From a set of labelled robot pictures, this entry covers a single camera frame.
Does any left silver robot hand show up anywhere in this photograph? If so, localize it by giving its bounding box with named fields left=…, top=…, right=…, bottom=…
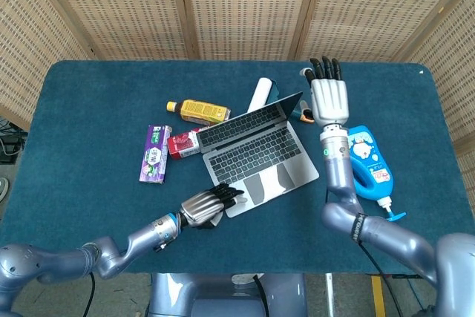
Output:
left=180, top=184, right=246, bottom=229

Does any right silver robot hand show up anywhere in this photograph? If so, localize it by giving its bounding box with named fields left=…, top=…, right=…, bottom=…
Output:
left=300, top=56, right=351, bottom=127

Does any silver laptop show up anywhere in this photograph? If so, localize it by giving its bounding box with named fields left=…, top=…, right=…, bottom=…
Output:
left=195, top=91, right=320, bottom=218

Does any red juice bottle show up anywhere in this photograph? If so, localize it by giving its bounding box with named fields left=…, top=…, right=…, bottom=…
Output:
left=166, top=127, right=203, bottom=161

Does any purple toothpaste box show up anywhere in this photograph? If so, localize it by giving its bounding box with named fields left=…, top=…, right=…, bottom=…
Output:
left=139, top=125, right=173, bottom=184

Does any teal lint roller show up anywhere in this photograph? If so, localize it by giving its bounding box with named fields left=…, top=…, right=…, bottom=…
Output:
left=246, top=77, right=316, bottom=125

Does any blue cartoon pump bottle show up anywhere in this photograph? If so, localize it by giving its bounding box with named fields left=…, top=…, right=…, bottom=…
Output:
left=347, top=125, right=407, bottom=221

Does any blue-grey robot torso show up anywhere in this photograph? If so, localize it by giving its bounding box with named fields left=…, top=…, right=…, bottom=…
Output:
left=148, top=272, right=309, bottom=317

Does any yellow tea bottle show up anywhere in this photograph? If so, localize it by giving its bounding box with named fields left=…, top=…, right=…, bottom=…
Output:
left=166, top=99, right=232, bottom=127

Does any woven bamboo folding screen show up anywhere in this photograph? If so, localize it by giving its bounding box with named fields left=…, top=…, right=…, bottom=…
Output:
left=0, top=0, right=475, bottom=154

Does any blue table cloth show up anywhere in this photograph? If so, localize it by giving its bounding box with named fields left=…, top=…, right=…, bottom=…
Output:
left=0, top=59, right=475, bottom=275

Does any white table leg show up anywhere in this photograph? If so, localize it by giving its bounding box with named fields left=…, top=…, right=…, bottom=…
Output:
left=325, top=273, right=334, bottom=317

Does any black torso cable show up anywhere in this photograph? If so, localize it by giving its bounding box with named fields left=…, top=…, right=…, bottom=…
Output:
left=253, top=274, right=271, bottom=317

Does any black arm strap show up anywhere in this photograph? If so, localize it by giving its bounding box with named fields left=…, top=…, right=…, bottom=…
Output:
left=350, top=212, right=369, bottom=244

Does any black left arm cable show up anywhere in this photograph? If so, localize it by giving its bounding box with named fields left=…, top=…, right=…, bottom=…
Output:
left=85, top=271, right=96, bottom=317

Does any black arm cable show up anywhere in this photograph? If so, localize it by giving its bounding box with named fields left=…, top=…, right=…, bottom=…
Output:
left=85, top=271, right=96, bottom=317
left=358, top=241, right=405, bottom=317

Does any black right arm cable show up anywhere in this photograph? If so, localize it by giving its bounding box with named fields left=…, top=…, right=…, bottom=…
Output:
left=358, top=241, right=405, bottom=317

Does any floor cable bundle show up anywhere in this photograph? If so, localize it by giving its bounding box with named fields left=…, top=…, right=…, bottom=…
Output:
left=0, top=116, right=27, bottom=165

